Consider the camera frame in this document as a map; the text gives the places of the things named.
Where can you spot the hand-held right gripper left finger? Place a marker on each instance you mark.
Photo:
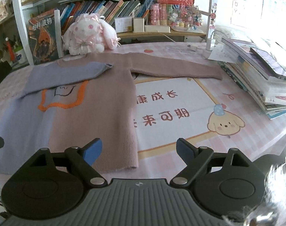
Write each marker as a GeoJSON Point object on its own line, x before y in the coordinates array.
{"type": "Point", "coordinates": [93, 150]}

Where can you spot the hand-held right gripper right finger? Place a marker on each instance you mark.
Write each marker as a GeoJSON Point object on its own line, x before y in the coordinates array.
{"type": "Point", "coordinates": [186, 150]}

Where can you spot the purple and pink sweater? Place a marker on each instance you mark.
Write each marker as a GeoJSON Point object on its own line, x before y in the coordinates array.
{"type": "Point", "coordinates": [105, 103]}

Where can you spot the pink checked table mat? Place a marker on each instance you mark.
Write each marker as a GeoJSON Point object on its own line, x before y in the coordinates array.
{"type": "Point", "coordinates": [180, 98]}

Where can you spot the white pen jar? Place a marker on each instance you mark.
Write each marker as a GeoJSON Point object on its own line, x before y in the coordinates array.
{"type": "Point", "coordinates": [20, 55]}

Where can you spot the red tassel pendant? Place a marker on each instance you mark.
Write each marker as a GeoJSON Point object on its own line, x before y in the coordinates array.
{"type": "Point", "coordinates": [9, 49]}

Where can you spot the stack of books and notebooks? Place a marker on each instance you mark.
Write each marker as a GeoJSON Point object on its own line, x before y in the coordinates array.
{"type": "Point", "coordinates": [263, 84]}

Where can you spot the small white adapter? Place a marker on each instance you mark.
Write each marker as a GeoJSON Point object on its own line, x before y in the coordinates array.
{"type": "Point", "coordinates": [192, 47]}

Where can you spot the dragon cover book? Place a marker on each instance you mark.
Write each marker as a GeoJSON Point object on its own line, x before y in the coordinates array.
{"type": "Point", "coordinates": [43, 40]}

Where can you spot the white pink plush bunny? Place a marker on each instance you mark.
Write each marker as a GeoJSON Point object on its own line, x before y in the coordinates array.
{"type": "Point", "coordinates": [86, 33]}

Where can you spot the flat white box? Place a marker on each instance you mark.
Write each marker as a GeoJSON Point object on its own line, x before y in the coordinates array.
{"type": "Point", "coordinates": [157, 28]}

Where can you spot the translucent storage box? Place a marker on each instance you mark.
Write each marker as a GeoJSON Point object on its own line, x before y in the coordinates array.
{"type": "Point", "coordinates": [123, 24]}

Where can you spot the white pen box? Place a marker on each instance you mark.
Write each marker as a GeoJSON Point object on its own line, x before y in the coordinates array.
{"type": "Point", "coordinates": [138, 24]}

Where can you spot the row of colourful jars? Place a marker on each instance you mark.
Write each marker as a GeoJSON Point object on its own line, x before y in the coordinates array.
{"type": "Point", "coordinates": [176, 14]}

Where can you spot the row of colourful books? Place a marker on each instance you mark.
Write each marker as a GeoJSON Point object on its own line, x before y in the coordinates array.
{"type": "Point", "coordinates": [98, 7]}

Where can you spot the white frame bookshelf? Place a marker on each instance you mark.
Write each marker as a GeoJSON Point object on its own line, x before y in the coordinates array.
{"type": "Point", "coordinates": [17, 16]}

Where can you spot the wall poster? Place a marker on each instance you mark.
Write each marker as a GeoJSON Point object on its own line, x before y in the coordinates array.
{"type": "Point", "coordinates": [247, 2]}

